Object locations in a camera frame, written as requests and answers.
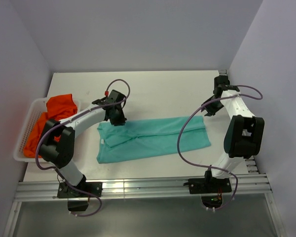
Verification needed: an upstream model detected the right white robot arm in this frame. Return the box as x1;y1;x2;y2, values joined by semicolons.
201;90;264;193

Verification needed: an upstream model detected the aluminium rail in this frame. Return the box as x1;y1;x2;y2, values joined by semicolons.
13;174;272;202
219;70;284;237

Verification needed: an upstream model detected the right side aluminium rail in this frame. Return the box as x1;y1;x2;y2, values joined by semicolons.
219;70;284;237

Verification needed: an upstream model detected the teal t-shirt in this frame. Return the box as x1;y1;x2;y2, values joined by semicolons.
97;116;211;164

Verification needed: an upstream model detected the white plastic basket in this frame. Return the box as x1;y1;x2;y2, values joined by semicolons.
13;98;82;164

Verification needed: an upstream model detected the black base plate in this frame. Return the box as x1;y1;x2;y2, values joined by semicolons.
184;178;232;194
57;182;103;198

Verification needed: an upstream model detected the front aluminium rail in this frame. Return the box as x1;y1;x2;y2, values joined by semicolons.
13;174;272;202

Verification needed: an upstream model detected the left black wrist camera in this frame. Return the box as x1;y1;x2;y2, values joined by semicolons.
92;90;126;106

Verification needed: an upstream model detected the orange t-shirt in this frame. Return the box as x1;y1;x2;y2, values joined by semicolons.
23;94;78;158

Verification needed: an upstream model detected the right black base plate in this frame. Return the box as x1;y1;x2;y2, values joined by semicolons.
184;178;232;194

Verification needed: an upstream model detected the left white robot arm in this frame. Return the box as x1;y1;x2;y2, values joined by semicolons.
35;104;126;197

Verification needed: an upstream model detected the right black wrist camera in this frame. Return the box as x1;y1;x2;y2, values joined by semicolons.
213;75;240;98

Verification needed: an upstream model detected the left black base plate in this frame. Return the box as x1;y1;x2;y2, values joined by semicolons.
57;182;103;198

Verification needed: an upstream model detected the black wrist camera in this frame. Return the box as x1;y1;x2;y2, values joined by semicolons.
213;75;240;98
92;90;126;106

